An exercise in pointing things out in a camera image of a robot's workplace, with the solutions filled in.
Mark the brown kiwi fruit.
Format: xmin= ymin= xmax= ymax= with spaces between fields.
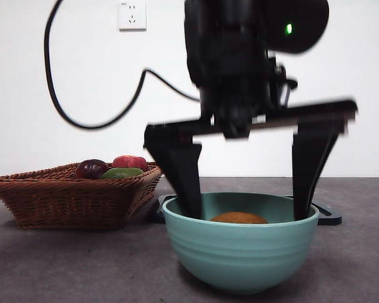
xmin=208 ymin=211 xmax=268 ymax=225

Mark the teal ribbed bowl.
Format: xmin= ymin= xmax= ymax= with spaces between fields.
xmin=162 ymin=191 xmax=320 ymax=291

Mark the black rectangular tray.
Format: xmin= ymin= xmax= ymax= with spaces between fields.
xmin=149 ymin=194 xmax=342 ymax=225

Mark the red apple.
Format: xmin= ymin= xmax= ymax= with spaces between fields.
xmin=112 ymin=155 xmax=148 ymax=173

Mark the green avocado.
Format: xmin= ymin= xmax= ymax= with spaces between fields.
xmin=100 ymin=167 xmax=145 ymax=181

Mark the dark purple round fruit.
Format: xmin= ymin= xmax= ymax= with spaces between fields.
xmin=75 ymin=159 xmax=110 ymax=179

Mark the brown wicker basket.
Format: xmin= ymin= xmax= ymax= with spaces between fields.
xmin=0 ymin=161 xmax=164 ymax=230

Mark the black cable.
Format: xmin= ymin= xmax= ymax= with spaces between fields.
xmin=44 ymin=0 xmax=203 ymax=130

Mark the white wall socket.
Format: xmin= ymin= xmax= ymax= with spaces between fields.
xmin=118 ymin=1 xmax=147 ymax=32

